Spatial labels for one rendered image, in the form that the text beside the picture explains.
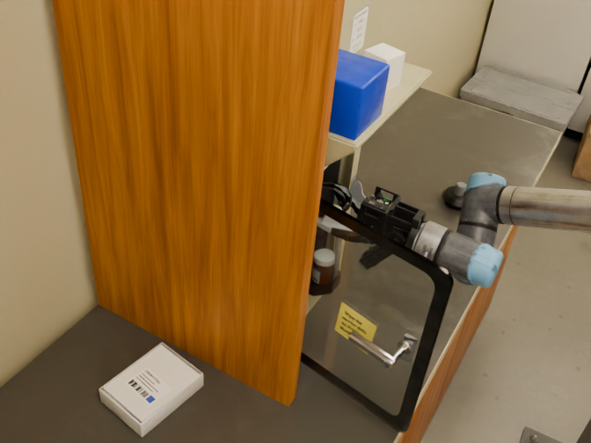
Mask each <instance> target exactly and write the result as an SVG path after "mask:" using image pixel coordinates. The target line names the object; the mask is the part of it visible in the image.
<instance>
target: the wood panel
mask: <svg viewBox="0 0 591 443"><path fill-rule="evenodd" d="M52 2H53V7H54V14H55V24H56V31H57V36H58V42H59V48H60V54H61V60H62V71H63V76H64V82H65V89H66V94H67V100H68V106H69V117H70V123H71V129H72V134H73V141H74V147H75V152H76V159H77V169H78V176H79V181H80V187H81V193H82V199H83V205H84V216H85V221H86V228H87V234H88V239H89V245H90V252H91V262H92V268H93V274H94V280H95V286H96V292H97V297H98V305H99V306H101V307H103V308H105V309H108V310H110V311H111V312H113V313H114V314H116V315H118V316H121V317H122V318H124V319H126V320H128V321H129V322H131V323H133V324H135V325H137V326H139V327H141V328H143V329H145V330H146V331H148V332H150V333H152V334H154V335H156V336H157V337H159V338H161V339H163V340H165V341H167V342H168V343H170V344H172V345H175V346H177V347H178V348H179V349H181V350H183V351H185V352H188V353H189V354H191V355H193V356H194V357H196V358H198V359H200V360H202V361H204V362H206V363H208V364H209V365H211V366H212V367H215V368H217V369H219V370H221V371H223V372H224V373H226V374H228V375H230V376H232V377H234V378H235V379H237V380H239V381H241V382H243V383H245V384H246V385H248V386H250V387H252V388H254V389H256V390H258V391H259V392H261V393H263V394H265V395H267V396H269V397H271V398H273V399H274V400H276V401H278V402H280V403H282V404H284V405H286V406H289V405H290V404H291V403H292V402H293V400H294V399H295V397H296V389H297V382H298V375H299V367H300V360H301V353H302V346H303V333H304V325H305V318H306V310H307V303H308V296H309V289H310V276H311V268H312V261H313V254H314V247H315V240H316V233H317V219H318V212H319V204H320V197H321V190H322V183H323V176H324V168H325V155H326V148H327V141H328V134H329V126H330V119H331V112H332V98H333V91H334V84H335V76H336V69H337V62H338V55H339V42H340V35H341V27H342V20H343V13H344V6H345V0H52Z"/></svg>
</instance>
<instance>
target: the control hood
mask: <svg viewBox="0 0 591 443"><path fill-rule="evenodd" d="M432 73H433V72H432V71H431V70H429V69H424V68H421V67H418V66H415V65H412V64H410V63H406V62H404V66H403V70H402V75H401V79H400V85H398V86H396V87H394V88H391V89H389V90H387V91H386V92H385V96H384V101H383V110H382V114H381V116H380V117H379V118H378V119H377V120H376V121H375V122H373V123H372V124H371V125H370V126H369V127H368V128H367V129H366V130H365V131H364V132H363V133H362V134H361V135H360V136H359V137H358V138H357V139H356V140H354V141H353V140H350V139H347V138H346V137H343V136H340V135H337V134H334V133H331V132H329V134H328V141H327V148H326V155H325V166H327V165H329V164H331V163H334V162H336V161H338V160H340V159H341V158H343V157H345V156H348V155H350V154H352V153H354V152H355V151H356V150H357V149H358V148H359V147H360V146H361V145H362V144H363V143H364V142H365V141H366V140H367V139H368V138H369V137H370V136H371V135H372V134H373V133H374V132H375V131H376V130H377V129H378V128H379V127H380V126H381V125H382V124H383V123H384V122H385V121H386V120H387V119H388V118H389V117H390V116H391V115H392V114H393V113H394V112H395V111H396V110H397V109H398V108H399V107H400V106H401V105H402V104H403V103H404V102H405V101H406V100H407V99H408V98H409V97H410V96H411V95H412V94H413V93H414V92H415V91H416V90H417V89H418V88H419V87H420V86H421V85H422V84H423V83H424V82H425V81H426V80H427V79H428V78H429V77H430V76H431V75H432Z"/></svg>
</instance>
